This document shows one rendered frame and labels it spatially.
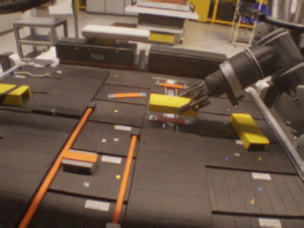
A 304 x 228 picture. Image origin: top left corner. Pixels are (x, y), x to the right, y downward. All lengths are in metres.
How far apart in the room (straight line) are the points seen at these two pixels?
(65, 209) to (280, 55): 0.66
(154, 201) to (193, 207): 0.09
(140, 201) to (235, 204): 0.22
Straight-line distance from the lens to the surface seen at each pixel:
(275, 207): 0.61
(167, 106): 0.70
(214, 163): 0.64
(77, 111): 0.78
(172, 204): 0.51
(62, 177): 0.57
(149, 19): 5.46
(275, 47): 0.69
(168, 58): 1.14
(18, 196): 0.55
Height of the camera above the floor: 1.42
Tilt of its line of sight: 32 degrees down
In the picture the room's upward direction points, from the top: 6 degrees clockwise
